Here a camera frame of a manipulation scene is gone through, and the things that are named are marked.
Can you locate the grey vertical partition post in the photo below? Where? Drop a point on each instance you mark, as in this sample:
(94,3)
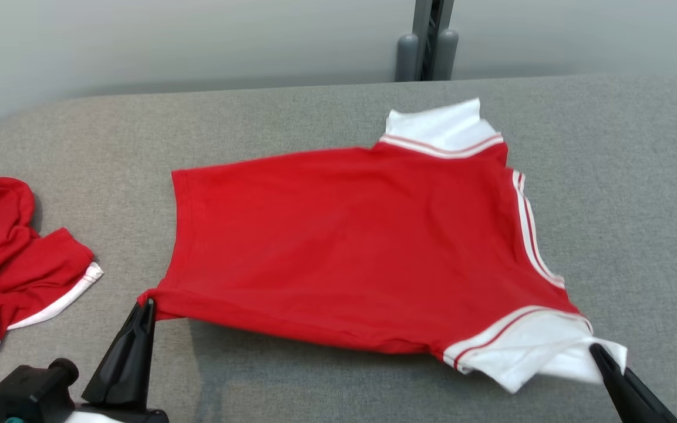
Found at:
(432,29)

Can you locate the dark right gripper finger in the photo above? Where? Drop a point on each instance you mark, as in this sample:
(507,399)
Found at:
(626,399)
(655,402)

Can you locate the red shirt with white sleeves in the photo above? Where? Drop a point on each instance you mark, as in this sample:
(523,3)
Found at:
(344,247)

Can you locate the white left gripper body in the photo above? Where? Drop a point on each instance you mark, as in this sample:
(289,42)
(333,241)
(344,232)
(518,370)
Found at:
(121,416)

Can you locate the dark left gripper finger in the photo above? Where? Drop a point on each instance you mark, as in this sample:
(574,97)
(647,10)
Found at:
(112,376)
(138,376)

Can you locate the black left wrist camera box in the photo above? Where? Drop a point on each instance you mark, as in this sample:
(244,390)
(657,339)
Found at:
(30,390)

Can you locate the grey cylinder post foot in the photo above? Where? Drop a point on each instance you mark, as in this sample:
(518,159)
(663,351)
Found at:
(447,54)
(407,59)

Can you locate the red shorts with white stripe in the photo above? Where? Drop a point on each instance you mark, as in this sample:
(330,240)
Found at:
(3,258)

